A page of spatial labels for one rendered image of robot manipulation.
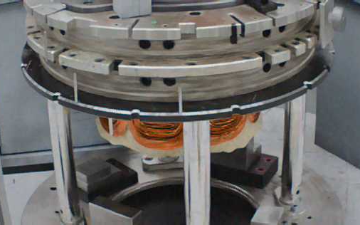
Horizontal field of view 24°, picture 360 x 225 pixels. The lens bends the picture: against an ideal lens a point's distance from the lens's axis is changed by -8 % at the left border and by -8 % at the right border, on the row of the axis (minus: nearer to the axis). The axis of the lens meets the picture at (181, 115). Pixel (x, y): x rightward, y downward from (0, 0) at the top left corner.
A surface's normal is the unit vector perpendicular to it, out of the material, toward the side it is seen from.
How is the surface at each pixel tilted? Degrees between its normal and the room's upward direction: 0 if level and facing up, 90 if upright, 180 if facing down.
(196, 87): 90
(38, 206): 0
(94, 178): 90
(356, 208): 0
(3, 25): 90
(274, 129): 0
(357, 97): 90
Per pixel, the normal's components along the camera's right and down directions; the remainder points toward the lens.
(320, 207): -0.03, -0.89
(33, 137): 0.19, 0.44
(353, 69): -0.80, 0.29
